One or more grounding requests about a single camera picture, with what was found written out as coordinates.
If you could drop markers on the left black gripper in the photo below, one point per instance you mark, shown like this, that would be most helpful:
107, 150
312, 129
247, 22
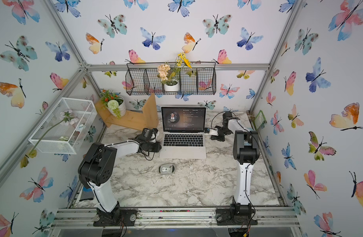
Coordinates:
157, 148

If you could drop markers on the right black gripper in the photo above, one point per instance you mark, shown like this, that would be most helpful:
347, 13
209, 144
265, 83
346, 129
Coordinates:
218, 138

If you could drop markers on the grey wireless mouse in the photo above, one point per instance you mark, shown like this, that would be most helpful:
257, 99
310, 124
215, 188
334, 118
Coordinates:
167, 169

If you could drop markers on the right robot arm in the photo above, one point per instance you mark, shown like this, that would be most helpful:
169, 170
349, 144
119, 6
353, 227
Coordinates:
246, 151

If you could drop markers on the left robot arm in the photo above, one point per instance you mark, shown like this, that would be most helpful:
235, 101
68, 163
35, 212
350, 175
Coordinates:
97, 166

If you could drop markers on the silver laptop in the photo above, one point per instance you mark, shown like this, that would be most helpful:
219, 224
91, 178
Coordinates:
183, 133

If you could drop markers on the wooden corner shelf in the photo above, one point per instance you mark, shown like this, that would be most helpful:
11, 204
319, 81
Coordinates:
134, 120

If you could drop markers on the green framed card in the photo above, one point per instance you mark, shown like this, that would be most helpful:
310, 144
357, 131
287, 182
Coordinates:
259, 121

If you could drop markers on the white pot green plant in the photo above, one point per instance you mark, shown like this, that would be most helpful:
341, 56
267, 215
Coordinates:
114, 102

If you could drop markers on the white pot beige flowers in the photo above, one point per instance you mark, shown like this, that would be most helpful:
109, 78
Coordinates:
170, 76

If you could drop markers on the pink artificial flower stem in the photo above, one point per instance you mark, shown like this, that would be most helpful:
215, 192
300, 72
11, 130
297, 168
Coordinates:
67, 118

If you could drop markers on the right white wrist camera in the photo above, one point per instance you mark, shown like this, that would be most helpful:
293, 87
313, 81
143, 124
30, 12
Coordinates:
211, 131

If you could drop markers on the black wire wall basket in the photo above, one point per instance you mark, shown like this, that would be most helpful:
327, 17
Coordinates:
142, 79

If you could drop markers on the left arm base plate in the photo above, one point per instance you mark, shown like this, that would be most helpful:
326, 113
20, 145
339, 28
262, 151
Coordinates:
125, 217

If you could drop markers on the white wire mesh box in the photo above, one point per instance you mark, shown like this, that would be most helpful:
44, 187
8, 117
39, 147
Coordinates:
65, 127

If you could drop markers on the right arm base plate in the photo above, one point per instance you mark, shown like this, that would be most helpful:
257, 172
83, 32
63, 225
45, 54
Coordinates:
235, 216

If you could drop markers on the aluminium front rail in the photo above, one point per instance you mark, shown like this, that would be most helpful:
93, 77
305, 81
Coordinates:
176, 217

